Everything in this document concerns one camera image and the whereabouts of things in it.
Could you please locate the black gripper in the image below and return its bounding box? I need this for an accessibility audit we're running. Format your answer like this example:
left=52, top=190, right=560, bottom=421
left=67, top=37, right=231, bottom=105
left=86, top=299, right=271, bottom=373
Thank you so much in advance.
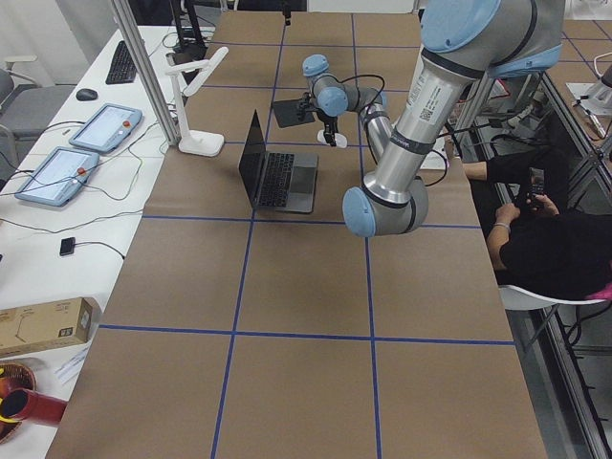
left=317, top=112, right=339, bottom=145

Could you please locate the white computer mouse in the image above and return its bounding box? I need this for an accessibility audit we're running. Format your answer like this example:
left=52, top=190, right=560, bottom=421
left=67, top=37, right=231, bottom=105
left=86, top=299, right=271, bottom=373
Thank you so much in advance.
left=317, top=130, right=348, bottom=148

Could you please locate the black mouse pad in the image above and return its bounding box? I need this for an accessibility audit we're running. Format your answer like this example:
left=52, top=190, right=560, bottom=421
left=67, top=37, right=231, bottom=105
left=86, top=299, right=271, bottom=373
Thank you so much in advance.
left=272, top=99, right=311, bottom=128

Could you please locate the grey laptop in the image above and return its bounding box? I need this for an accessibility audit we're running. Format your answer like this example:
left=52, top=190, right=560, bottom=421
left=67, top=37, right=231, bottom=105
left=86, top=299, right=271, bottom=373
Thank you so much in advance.
left=238, top=110, right=318, bottom=213

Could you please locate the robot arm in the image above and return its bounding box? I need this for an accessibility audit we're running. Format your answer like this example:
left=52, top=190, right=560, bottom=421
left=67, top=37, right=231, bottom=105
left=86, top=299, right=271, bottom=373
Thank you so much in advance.
left=302, top=1, right=565, bottom=237

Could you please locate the white desk lamp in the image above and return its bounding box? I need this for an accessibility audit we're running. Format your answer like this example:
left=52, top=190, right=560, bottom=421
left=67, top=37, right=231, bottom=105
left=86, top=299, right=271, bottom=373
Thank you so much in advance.
left=164, top=46, right=230, bottom=157

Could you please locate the black desk mouse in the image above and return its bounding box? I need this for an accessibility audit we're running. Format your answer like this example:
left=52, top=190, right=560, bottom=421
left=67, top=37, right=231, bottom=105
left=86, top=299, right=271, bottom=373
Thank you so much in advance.
left=76, top=88, right=98, bottom=101

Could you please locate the black smartphone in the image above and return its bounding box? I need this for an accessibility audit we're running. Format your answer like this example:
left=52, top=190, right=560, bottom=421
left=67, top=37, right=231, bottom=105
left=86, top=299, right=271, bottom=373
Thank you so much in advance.
left=527, top=167, right=545, bottom=209

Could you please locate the black keyboard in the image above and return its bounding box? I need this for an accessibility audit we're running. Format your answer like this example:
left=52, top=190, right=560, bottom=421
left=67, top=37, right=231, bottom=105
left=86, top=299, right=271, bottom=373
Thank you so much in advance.
left=105, top=40, right=137, bottom=85

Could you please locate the far teach pendant tablet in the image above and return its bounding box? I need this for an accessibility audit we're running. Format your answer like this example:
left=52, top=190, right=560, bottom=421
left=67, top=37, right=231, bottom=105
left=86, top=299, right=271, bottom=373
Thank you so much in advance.
left=69, top=103, right=142, bottom=154

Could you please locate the teach pendant tablet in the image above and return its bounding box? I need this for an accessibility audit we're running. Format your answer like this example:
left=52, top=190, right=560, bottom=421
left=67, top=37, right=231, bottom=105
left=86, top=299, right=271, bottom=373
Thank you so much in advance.
left=15, top=147, right=99, bottom=208
left=69, top=103, right=142, bottom=154

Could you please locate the person in black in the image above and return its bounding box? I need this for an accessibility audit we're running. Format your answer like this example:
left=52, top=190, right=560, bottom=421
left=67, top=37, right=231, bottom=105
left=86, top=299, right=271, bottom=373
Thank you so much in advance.
left=463, top=148, right=611, bottom=300

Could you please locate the white chair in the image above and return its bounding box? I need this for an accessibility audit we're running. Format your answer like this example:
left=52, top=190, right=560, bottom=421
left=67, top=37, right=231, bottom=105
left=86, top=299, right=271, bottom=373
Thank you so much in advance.
left=499, top=285, right=609, bottom=311

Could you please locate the near teach pendant tablet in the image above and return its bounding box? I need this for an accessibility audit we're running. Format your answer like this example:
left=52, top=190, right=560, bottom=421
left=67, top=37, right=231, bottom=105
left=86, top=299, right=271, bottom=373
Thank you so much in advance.
left=15, top=147, right=99, bottom=208

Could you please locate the small black device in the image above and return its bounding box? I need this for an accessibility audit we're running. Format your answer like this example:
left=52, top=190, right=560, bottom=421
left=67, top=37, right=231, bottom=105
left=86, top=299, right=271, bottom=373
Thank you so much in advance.
left=59, top=237, right=77, bottom=256

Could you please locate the grey office chair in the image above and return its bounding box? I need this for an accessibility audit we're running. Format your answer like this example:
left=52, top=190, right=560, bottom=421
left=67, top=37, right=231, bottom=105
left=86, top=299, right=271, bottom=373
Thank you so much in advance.
left=1, top=55, right=72, bottom=164

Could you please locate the cardboard box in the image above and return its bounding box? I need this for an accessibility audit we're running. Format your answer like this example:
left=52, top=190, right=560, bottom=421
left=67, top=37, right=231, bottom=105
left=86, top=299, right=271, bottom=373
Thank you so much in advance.
left=1, top=297, right=99, bottom=358

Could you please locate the wicker basket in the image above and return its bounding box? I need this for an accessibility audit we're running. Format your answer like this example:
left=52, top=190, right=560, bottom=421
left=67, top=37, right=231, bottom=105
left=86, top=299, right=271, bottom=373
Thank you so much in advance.
left=0, top=361, right=38, bottom=444

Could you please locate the red cylinder object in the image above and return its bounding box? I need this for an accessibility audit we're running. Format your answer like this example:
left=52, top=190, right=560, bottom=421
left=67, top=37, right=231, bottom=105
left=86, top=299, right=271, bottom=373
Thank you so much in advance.
left=1, top=388, right=68, bottom=426

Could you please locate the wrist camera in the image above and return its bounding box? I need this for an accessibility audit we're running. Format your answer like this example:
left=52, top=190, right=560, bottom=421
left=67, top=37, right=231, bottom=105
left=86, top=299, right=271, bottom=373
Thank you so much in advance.
left=295, top=92, right=316, bottom=123

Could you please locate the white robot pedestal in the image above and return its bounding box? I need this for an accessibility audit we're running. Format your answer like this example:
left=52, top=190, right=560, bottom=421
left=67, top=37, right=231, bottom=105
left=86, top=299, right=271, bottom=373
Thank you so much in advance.
left=420, top=149, right=448, bottom=171

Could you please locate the aluminium frame post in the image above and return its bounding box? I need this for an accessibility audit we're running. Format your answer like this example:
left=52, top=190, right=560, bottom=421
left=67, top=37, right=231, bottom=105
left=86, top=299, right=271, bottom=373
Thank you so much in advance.
left=109, top=0, right=180, bottom=145

